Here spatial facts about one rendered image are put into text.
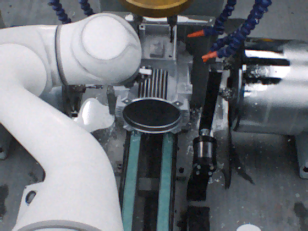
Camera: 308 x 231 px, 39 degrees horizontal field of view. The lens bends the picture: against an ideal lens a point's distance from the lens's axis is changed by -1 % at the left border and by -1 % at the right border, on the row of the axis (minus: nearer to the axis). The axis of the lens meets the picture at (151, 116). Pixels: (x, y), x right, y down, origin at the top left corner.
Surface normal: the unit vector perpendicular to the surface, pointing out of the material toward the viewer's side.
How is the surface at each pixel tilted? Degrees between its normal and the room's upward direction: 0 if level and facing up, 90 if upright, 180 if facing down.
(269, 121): 81
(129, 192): 0
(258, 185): 0
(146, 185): 0
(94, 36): 28
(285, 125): 84
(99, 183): 50
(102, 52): 43
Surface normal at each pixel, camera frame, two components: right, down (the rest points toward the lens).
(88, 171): 0.35, -0.88
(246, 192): 0.00, -0.56
